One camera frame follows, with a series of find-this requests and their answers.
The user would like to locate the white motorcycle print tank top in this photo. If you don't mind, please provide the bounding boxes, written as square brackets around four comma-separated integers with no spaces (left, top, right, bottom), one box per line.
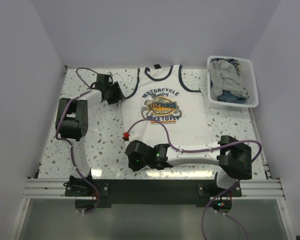
[121,65,212,147]

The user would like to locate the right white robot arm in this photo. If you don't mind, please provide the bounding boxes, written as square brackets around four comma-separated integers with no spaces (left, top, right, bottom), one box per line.
[125,135,253,197]

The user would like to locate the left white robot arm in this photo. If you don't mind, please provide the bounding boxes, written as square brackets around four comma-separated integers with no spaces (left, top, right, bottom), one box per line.
[55,73,125,179]

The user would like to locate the grey tank top in basket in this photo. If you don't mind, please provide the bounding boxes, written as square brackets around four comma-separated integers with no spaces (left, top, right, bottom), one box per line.
[208,59,250,100]

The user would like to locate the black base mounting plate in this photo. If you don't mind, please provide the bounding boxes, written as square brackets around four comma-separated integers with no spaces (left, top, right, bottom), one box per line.
[63,176,242,210]

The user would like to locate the blue garment in basket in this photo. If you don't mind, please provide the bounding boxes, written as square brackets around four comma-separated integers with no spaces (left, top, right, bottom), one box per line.
[211,57,248,104]

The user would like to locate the white plastic laundry basket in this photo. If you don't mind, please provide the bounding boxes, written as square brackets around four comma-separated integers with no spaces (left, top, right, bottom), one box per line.
[207,55,259,109]

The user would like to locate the aluminium frame rail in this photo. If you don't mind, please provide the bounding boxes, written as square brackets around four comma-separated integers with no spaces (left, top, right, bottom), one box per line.
[21,159,287,201]

